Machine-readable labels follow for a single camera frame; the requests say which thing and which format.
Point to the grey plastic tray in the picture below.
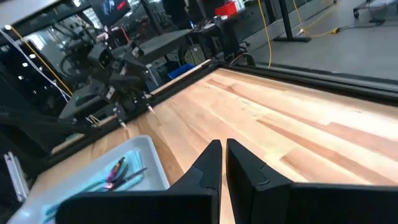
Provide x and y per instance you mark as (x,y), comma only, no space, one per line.
(146,147)

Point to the iridescent spoon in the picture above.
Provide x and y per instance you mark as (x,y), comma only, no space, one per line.
(115,169)

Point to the wheeled cart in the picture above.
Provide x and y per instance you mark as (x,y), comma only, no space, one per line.
(373,7)

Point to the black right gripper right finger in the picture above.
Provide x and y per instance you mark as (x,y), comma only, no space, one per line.
(248,193)

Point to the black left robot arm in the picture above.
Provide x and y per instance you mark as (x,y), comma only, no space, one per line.
(84,99)

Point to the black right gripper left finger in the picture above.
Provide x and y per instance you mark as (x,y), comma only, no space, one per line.
(208,174)

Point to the black monitor with red patch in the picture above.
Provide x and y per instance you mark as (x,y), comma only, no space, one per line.
(109,11)

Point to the dark background table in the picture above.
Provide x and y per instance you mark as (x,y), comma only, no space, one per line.
(161,45)

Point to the blue cloth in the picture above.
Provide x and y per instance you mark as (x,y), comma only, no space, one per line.
(135,158)

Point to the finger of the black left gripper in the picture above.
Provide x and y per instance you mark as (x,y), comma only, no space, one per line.
(148,104)
(121,116)

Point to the blue plastic bin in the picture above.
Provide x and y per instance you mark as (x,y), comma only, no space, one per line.
(182,71)

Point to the silver metal bracket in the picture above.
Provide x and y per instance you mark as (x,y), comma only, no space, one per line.
(17,177)

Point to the black table edge frame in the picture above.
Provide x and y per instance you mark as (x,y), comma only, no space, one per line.
(311,79)

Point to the iridescent knife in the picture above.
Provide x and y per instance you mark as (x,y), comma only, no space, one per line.
(133,175)

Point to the red plastic box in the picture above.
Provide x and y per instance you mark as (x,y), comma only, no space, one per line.
(226,8)

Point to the black stand leg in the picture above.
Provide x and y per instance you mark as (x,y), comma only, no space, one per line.
(287,21)

